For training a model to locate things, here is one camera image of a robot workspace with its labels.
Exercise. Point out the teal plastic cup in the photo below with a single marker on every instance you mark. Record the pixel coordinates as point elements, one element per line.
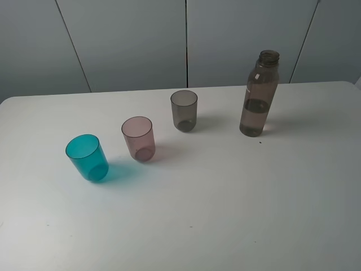
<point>86,154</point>

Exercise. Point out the pink plastic cup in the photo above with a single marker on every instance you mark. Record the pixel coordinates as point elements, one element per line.
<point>139,138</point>

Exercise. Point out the brown transparent water bottle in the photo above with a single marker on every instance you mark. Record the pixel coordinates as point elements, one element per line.
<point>260,90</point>

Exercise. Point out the grey plastic cup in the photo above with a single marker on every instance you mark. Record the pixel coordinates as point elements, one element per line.
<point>184,109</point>

